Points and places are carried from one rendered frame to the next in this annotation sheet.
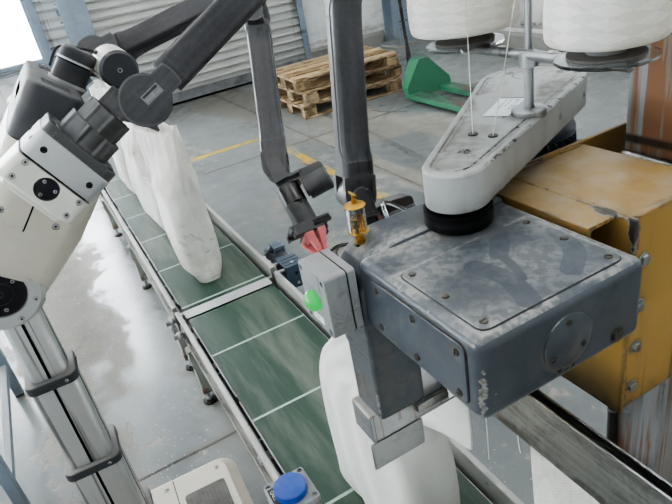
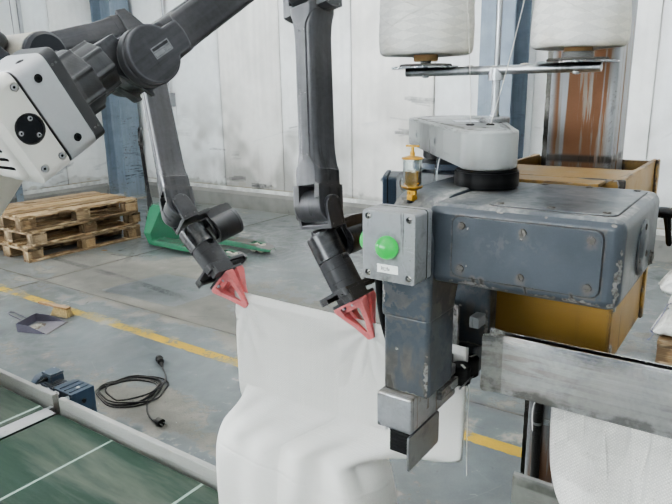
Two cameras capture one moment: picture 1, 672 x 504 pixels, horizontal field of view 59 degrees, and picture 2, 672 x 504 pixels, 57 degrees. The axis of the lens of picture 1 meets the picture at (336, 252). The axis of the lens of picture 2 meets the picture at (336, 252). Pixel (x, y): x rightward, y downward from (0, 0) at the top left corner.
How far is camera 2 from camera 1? 53 cm
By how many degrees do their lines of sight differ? 32
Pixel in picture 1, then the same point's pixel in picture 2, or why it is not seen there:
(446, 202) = (494, 157)
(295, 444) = not seen: outside the picture
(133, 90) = (144, 39)
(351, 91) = (323, 100)
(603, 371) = (588, 337)
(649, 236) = not seen: hidden behind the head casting
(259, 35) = not seen: hidden behind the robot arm
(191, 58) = (194, 28)
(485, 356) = (625, 234)
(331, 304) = (416, 243)
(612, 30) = (606, 27)
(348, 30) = (322, 44)
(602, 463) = (650, 382)
